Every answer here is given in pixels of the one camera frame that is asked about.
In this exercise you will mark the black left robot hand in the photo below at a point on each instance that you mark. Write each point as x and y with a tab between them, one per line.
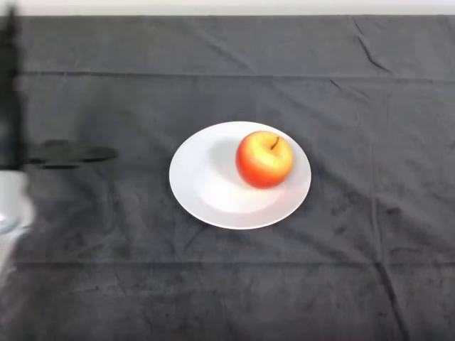
9	106

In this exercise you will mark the red yellow apple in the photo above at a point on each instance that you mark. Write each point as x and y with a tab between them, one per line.
264	163

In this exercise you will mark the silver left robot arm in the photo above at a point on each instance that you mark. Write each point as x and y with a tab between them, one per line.
10	195

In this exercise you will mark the white round plate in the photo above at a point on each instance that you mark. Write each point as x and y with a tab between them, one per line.
209	192

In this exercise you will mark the black cloth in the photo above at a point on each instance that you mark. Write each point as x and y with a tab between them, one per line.
142	89

